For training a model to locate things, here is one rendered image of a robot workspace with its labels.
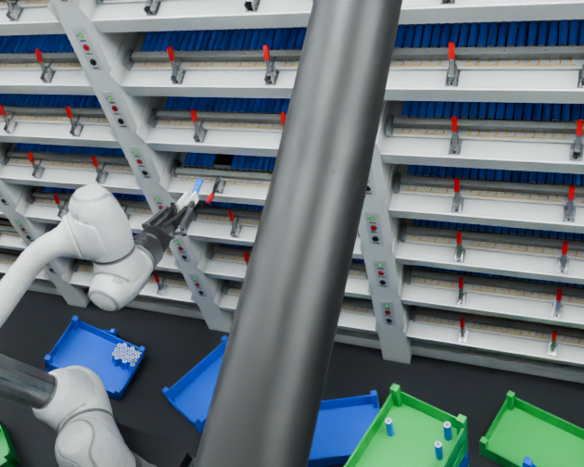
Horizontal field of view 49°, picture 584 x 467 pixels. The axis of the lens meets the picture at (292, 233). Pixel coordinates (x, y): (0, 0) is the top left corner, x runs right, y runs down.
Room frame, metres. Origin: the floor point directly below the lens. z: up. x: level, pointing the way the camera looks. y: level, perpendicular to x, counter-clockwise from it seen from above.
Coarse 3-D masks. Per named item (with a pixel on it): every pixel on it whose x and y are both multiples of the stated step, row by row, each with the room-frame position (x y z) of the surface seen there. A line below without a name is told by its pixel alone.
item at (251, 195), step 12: (180, 156) 1.71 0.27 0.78; (168, 168) 1.65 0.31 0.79; (216, 168) 1.61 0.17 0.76; (228, 168) 1.59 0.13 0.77; (168, 180) 1.63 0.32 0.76; (180, 180) 1.63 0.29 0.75; (192, 180) 1.61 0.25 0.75; (204, 180) 1.59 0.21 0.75; (168, 192) 1.62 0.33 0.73; (180, 192) 1.59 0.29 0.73; (204, 192) 1.55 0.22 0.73; (228, 192) 1.52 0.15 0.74; (240, 192) 1.50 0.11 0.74; (252, 192) 1.48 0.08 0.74; (264, 192) 1.47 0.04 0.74; (252, 204) 1.49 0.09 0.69
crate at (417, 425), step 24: (384, 408) 0.86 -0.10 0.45; (408, 408) 0.86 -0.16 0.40; (432, 408) 0.82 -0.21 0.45; (384, 432) 0.82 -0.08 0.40; (408, 432) 0.80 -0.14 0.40; (432, 432) 0.78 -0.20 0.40; (456, 432) 0.76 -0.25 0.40; (360, 456) 0.77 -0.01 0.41; (384, 456) 0.76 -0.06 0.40; (408, 456) 0.74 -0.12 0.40; (432, 456) 0.72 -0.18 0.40
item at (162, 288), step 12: (72, 264) 2.02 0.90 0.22; (84, 264) 2.00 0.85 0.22; (72, 276) 1.99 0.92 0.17; (84, 276) 1.97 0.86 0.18; (156, 276) 1.77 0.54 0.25; (168, 276) 1.79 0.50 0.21; (180, 276) 1.77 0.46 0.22; (144, 288) 1.81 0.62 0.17; (156, 288) 1.79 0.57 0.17; (168, 288) 1.77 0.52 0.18; (180, 288) 1.74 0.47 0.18; (168, 300) 1.75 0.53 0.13; (180, 300) 1.70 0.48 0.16; (192, 300) 1.68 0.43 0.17
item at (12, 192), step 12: (0, 180) 1.98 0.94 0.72; (12, 192) 1.99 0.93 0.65; (0, 204) 2.02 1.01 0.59; (12, 204) 1.98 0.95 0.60; (12, 216) 2.01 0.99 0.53; (36, 228) 1.99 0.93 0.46; (24, 240) 2.02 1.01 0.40; (60, 264) 1.99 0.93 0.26; (60, 276) 1.99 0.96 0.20; (60, 288) 2.01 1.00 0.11; (72, 288) 1.98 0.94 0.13; (84, 288) 2.02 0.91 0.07; (72, 300) 2.00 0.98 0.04; (84, 300) 1.99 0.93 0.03
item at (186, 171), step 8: (176, 168) 1.65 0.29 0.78; (184, 168) 1.64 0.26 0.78; (200, 176) 1.60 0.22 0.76; (208, 176) 1.59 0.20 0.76; (216, 176) 1.57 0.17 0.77; (224, 176) 1.55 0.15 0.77; (232, 176) 1.54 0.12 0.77; (240, 176) 1.52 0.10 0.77; (248, 176) 1.51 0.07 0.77; (256, 176) 1.50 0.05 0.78; (264, 176) 1.49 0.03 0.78; (248, 184) 1.50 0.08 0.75
